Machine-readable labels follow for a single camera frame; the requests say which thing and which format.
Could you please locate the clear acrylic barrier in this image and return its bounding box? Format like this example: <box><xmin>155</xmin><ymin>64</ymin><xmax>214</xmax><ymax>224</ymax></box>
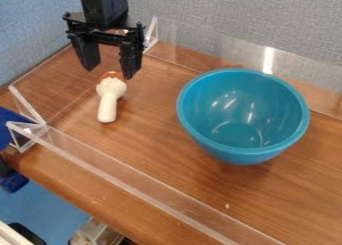
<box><xmin>7</xmin><ymin>121</ymin><xmax>285</xmax><ymax>245</ymax></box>
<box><xmin>9</xmin><ymin>43</ymin><xmax>100</xmax><ymax>123</ymax></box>
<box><xmin>146</xmin><ymin>17</ymin><xmax>342</xmax><ymax>120</ymax></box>

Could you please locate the blue clamp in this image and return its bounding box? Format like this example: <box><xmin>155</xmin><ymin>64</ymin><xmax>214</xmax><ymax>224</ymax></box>
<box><xmin>0</xmin><ymin>106</ymin><xmax>31</xmax><ymax>194</ymax></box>

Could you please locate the blue plastic bowl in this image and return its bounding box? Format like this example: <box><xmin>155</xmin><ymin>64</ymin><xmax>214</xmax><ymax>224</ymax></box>
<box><xmin>176</xmin><ymin>68</ymin><xmax>310</xmax><ymax>165</ymax></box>

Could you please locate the white brown plush mushroom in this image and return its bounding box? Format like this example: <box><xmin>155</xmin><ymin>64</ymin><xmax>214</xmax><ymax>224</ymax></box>
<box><xmin>96</xmin><ymin>71</ymin><xmax>128</xmax><ymax>123</ymax></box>

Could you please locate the clear acrylic front barrier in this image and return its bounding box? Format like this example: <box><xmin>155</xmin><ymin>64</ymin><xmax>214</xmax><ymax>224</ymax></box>
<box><xmin>7</xmin><ymin>121</ymin><xmax>285</xmax><ymax>245</ymax></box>

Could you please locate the clear box under table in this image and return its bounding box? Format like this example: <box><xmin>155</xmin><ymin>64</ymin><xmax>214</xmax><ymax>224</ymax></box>
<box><xmin>68</xmin><ymin>218</ymin><xmax>131</xmax><ymax>245</ymax></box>

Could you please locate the black white object bottom left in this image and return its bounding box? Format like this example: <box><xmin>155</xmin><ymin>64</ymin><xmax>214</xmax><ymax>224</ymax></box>
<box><xmin>0</xmin><ymin>221</ymin><xmax>40</xmax><ymax>245</ymax></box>

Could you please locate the clear acrylic left barrier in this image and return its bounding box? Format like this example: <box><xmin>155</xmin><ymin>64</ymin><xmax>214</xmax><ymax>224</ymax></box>
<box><xmin>9</xmin><ymin>43</ymin><xmax>100</xmax><ymax>123</ymax></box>

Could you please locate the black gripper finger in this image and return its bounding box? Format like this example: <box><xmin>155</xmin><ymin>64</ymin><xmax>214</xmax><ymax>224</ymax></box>
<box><xmin>119</xmin><ymin>41</ymin><xmax>144</xmax><ymax>80</ymax></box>
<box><xmin>68</xmin><ymin>34</ymin><xmax>100</xmax><ymax>71</ymax></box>

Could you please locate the clear acrylic corner bracket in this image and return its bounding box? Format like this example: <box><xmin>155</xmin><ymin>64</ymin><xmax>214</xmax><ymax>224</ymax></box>
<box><xmin>144</xmin><ymin>16</ymin><xmax>159</xmax><ymax>51</ymax></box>

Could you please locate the clear acrylic back barrier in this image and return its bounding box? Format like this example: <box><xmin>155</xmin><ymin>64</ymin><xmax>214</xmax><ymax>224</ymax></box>
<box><xmin>146</xmin><ymin>17</ymin><xmax>342</xmax><ymax>120</ymax></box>

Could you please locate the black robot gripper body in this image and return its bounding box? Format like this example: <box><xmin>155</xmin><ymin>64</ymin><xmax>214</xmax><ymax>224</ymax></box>
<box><xmin>61</xmin><ymin>0</ymin><xmax>148</xmax><ymax>54</ymax></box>

